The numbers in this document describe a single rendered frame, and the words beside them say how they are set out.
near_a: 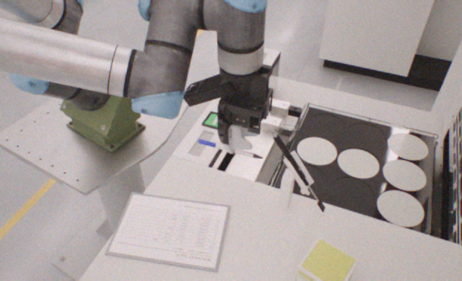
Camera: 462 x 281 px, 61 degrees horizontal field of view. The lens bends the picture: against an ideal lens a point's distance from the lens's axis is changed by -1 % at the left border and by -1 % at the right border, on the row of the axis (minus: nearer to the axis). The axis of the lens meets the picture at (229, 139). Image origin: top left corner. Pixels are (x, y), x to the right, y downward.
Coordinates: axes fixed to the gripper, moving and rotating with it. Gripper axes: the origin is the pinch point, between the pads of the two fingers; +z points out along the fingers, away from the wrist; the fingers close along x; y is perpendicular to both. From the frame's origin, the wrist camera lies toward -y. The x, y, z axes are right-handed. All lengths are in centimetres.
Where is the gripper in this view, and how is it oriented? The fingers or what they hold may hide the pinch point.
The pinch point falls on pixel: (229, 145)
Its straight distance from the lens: 80.0
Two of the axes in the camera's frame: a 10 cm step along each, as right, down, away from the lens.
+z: 0.1, 7.1, 7.0
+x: 3.7, -6.6, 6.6
